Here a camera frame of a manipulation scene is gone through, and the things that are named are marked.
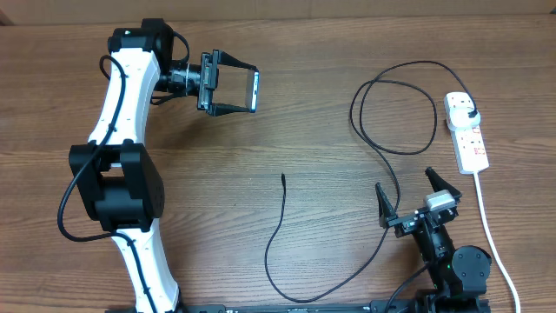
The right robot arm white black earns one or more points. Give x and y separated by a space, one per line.
459 275

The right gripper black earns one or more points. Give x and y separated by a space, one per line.
403 223

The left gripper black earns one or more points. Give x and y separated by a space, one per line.
208 82

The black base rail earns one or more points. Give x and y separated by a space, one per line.
295 308

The white power strip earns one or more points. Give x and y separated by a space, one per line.
469 147

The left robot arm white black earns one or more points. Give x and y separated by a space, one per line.
117 180

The blue Samsung Galaxy smartphone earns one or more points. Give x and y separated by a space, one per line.
252 90

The white charger adapter plug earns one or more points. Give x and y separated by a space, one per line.
459 119

